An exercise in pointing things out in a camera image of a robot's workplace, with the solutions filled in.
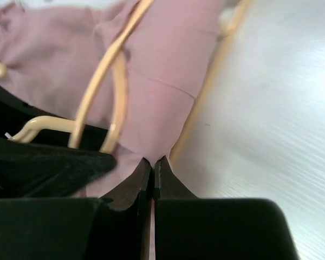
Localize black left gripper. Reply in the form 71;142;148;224
0;86;116;198

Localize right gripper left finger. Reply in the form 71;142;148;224
0;160;151;259

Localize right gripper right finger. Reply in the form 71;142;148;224
154;158;298;260

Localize beige wooden hanger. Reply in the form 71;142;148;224
0;0;252;163

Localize pink trousers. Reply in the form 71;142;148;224
0;0;223;260

